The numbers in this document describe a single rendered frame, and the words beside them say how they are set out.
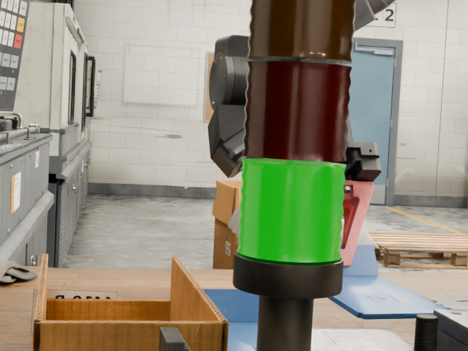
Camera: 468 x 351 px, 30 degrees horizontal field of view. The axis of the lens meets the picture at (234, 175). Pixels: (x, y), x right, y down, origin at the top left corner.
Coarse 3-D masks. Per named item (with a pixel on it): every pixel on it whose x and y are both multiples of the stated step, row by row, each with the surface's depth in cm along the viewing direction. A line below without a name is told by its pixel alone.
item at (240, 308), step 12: (216, 300) 75; (228, 300) 75; (240, 300) 75; (252, 300) 76; (228, 312) 75; (240, 312) 75; (252, 312) 75; (240, 324) 74; (252, 324) 74; (228, 336) 70; (240, 336) 70; (252, 336) 70; (228, 348) 66; (240, 348) 66; (252, 348) 66
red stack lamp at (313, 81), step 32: (256, 64) 30; (288, 64) 30; (320, 64) 30; (256, 96) 30; (288, 96) 30; (320, 96) 30; (256, 128) 30; (288, 128) 30; (320, 128) 30; (320, 160) 30
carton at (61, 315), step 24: (192, 288) 67; (48, 312) 77; (72, 312) 77; (96, 312) 78; (120, 312) 78; (144, 312) 79; (168, 312) 79; (192, 312) 66; (216, 312) 58; (48, 336) 53; (72, 336) 53; (96, 336) 53; (120, 336) 54; (144, 336) 54; (192, 336) 55; (216, 336) 55
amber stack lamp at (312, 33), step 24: (264, 0) 30; (288, 0) 30; (312, 0) 29; (336, 0) 30; (264, 24) 30; (288, 24) 30; (312, 24) 29; (336, 24) 30; (264, 48) 30; (288, 48) 30; (312, 48) 30; (336, 48) 30
